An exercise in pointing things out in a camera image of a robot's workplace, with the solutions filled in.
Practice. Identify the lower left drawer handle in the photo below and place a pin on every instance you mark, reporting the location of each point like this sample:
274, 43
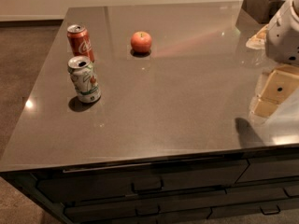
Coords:
147, 210

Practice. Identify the lower right drawer handle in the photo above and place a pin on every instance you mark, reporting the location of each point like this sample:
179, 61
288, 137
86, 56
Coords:
270, 209

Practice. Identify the drawer handle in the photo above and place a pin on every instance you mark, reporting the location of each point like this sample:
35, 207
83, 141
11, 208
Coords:
270, 209
147, 185
147, 210

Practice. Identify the dark metal box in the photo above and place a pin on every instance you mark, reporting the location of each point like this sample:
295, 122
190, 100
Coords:
262, 10

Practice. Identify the upper left drawer handle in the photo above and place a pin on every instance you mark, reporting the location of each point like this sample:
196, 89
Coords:
147, 185

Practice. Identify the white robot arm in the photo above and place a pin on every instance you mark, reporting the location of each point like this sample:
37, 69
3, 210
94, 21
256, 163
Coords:
282, 127

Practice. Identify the white green 7up can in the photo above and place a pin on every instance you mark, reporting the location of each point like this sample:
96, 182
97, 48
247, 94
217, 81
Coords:
84, 78

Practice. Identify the red coca-cola can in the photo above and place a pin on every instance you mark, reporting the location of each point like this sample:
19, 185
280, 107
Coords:
79, 41

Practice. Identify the dark drawer cabinet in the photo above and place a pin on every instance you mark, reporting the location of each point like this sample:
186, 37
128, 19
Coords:
166, 192

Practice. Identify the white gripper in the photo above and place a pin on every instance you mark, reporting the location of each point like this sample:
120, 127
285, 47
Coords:
284, 36

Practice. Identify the red apple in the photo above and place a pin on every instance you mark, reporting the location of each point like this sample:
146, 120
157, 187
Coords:
141, 42

